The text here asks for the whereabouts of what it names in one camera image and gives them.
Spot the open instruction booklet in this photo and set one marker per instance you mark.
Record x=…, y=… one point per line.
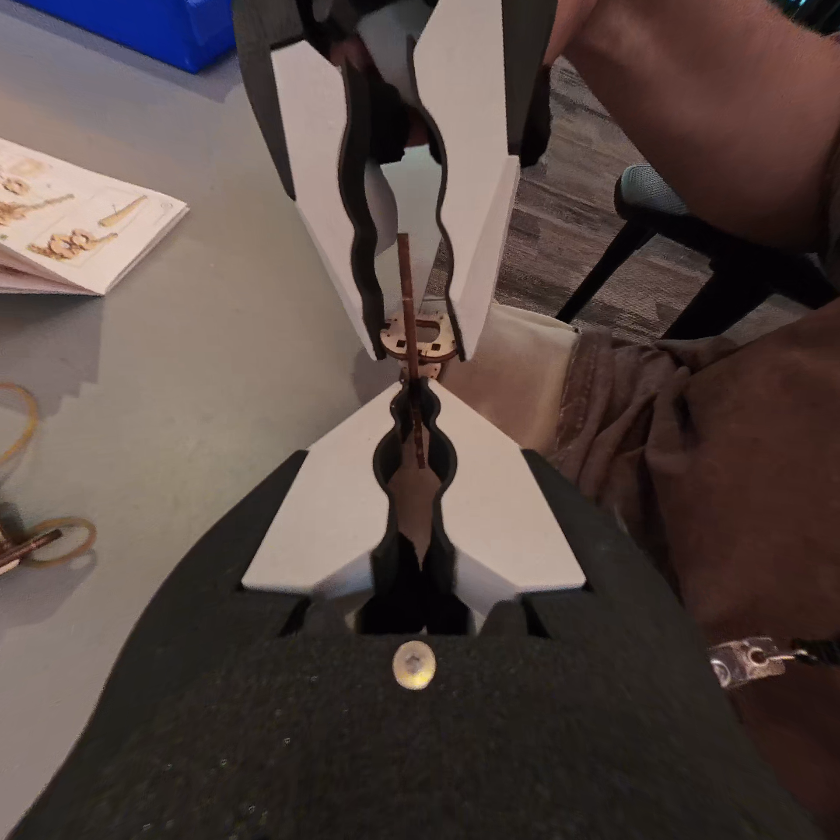
x=131, y=236

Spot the blue plastic bin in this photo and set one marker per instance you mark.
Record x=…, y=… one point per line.
x=131, y=26

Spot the thin wooden axle stick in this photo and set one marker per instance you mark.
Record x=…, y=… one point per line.
x=408, y=289

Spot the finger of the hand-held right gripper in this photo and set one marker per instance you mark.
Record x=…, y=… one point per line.
x=308, y=131
x=472, y=98

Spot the person's brown clothing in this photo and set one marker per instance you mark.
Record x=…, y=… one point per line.
x=722, y=472

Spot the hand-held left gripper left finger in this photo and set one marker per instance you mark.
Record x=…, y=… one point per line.
x=315, y=525

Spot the black office chair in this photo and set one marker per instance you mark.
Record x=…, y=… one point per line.
x=741, y=275

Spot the round wooden disc part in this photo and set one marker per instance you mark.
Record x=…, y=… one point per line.
x=394, y=338

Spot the small tan rubber band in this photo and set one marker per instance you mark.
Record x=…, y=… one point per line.
x=88, y=541

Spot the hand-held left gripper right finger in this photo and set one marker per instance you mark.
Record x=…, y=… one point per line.
x=512, y=525

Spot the cream cloth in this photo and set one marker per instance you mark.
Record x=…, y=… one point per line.
x=512, y=374

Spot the large tan rubber band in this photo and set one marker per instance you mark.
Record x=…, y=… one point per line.
x=29, y=420

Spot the person's right forearm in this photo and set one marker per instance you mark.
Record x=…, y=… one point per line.
x=689, y=98

